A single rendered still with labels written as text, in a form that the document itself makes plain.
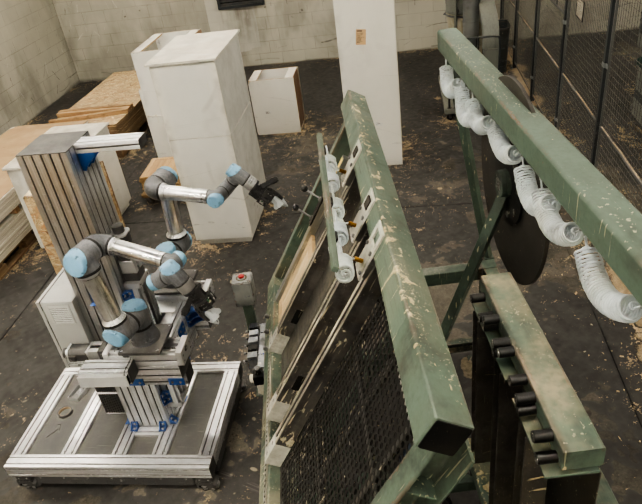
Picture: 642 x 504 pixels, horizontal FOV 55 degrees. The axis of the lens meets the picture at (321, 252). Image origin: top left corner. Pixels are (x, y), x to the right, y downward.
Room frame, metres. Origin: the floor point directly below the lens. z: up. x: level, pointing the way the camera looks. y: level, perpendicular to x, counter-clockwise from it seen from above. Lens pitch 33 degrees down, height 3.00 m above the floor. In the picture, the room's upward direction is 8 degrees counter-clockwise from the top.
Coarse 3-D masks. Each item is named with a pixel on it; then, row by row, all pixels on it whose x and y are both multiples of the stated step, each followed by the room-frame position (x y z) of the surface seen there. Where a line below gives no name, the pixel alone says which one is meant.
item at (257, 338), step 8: (256, 328) 2.76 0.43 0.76; (264, 328) 2.77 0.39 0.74; (256, 336) 2.68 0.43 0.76; (264, 336) 2.70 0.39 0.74; (256, 344) 2.61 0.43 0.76; (264, 344) 2.63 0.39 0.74; (248, 352) 2.56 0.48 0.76; (256, 352) 2.55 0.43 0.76; (264, 352) 2.49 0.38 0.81; (248, 360) 2.52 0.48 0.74; (256, 360) 2.52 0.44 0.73; (264, 360) 2.42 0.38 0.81; (248, 368) 2.62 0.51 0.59; (256, 368) 2.39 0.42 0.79; (264, 368) 2.36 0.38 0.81; (256, 376) 2.38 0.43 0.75; (256, 384) 2.37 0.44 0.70
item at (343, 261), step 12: (324, 156) 2.29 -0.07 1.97; (324, 168) 2.17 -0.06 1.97; (336, 168) 2.37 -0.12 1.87; (324, 180) 2.06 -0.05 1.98; (336, 180) 2.18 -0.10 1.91; (324, 192) 1.97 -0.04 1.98; (324, 204) 1.89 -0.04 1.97; (336, 204) 1.99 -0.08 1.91; (336, 216) 1.89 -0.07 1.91; (336, 228) 1.81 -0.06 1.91; (336, 252) 1.57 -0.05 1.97; (336, 264) 1.50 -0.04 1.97; (348, 264) 1.60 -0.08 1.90; (336, 276) 1.58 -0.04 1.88; (348, 276) 1.61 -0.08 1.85
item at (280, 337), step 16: (352, 160) 2.37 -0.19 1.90; (352, 176) 2.36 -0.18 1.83; (352, 192) 2.35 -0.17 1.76; (352, 208) 2.35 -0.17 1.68; (320, 240) 2.40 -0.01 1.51; (320, 256) 2.36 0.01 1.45; (304, 272) 2.40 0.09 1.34; (320, 272) 2.36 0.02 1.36; (304, 288) 2.36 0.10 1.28; (288, 304) 2.41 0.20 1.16; (304, 304) 2.36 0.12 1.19; (288, 320) 2.36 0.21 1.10; (272, 336) 2.42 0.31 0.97; (288, 336) 2.36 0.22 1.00
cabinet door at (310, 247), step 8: (312, 240) 2.73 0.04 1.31; (312, 248) 2.66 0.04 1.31; (304, 256) 2.73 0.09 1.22; (304, 264) 2.67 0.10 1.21; (296, 272) 2.74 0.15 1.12; (296, 280) 2.67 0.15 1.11; (288, 288) 2.74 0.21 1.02; (288, 296) 2.68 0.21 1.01; (280, 304) 2.75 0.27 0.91; (280, 312) 2.67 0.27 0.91
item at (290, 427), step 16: (336, 240) 1.66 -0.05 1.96; (368, 240) 1.73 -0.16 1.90; (368, 256) 1.67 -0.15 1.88; (368, 272) 1.67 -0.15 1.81; (368, 288) 1.67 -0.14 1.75; (352, 304) 1.67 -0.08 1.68; (368, 304) 1.66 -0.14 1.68; (352, 320) 1.67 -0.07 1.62; (336, 336) 1.67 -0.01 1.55; (352, 336) 1.67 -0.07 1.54; (320, 352) 1.72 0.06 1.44; (336, 352) 1.67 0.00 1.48; (320, 368) 1.67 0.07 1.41; (336, 368) 1.67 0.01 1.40; (304, 384) 1.71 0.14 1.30; (320, 384) 1.67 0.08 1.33; (304, 400) 1.67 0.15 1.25; (288, 416) 1.72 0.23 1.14; (304, 416) 1.67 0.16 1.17; (288, 432) 1.68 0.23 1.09; (272, 448) 1.68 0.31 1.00; (288, 448) 1.68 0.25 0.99; (272, 464) 1.68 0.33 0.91
